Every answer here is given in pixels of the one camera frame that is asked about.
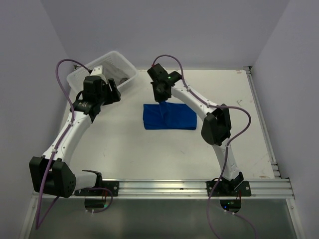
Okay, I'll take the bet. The grey towel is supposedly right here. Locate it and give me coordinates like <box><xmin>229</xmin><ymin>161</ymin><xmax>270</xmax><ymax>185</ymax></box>
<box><xmin>101</xmin><ymin>62</ymin><xmax>129</xmax><ymax>86</ymax></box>

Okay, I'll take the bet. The blue towel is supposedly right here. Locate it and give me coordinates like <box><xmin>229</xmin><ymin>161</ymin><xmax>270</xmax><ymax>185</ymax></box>
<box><xmin>143</xmin><ymin>101</ymin><xmax>197</xmax><ymax>130</ymax></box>

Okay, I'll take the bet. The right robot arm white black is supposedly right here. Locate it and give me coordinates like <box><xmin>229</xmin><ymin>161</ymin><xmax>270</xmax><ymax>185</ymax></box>
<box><xmin>147</xmin><ymin>64</ymin><xmax>244</xmax><ymax>196</ymax></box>

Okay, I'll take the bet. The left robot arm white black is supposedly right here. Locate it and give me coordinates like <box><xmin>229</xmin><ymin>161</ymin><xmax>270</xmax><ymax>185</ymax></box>
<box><xmin>29</xmin><ymin>75</ymin><xmax>121</xmax><ymax>198</ymax></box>

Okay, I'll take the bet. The white plastic basket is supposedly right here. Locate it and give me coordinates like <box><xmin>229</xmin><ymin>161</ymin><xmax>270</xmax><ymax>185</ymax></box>
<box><xmin>67</xmin><ymin>51</ymin><xmax>138</xmax><ymax>93</ymax></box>

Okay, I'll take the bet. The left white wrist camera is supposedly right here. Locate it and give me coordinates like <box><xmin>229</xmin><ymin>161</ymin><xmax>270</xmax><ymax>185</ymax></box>
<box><xmin>90</xmin><ymin>65</ymin><xmax>104</xmax><ymax>78</ymax></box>

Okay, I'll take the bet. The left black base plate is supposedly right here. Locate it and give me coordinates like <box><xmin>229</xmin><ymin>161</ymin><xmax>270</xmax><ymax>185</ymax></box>
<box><xmin>74</xmin><ymin>180</ymin><xmax>120</xmax><ymax>197</ymax></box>

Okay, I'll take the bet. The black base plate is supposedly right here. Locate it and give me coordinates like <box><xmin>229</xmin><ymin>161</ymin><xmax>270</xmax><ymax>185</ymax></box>
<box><xmin>205</xmin><ymin>178</ymin><xmax>252</xmax><ymax>197</ymax></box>
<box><xmin>74</xmin><ymin>180</ymin><xmax>120</xmax><ymax>197</ymax></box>

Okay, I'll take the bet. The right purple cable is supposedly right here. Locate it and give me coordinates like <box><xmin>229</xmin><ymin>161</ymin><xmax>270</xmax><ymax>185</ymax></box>
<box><xmin>152</xmin><ymin>54</ymin><xmax>257</xmax><ymax>239</ymax></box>

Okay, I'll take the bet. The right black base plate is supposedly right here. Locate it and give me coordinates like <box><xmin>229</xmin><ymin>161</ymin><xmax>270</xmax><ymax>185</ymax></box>
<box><xmin>205</xmin><ymin>178</ymin><xmax>252</xmax><ymax>197</ymax></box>

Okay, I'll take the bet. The aluminium mounting rail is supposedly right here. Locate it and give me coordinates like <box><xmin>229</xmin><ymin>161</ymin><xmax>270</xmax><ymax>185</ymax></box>
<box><xmin>32</xmin><ymin>178</ymin><xmax>296</xmax><ymax>200</ymax></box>

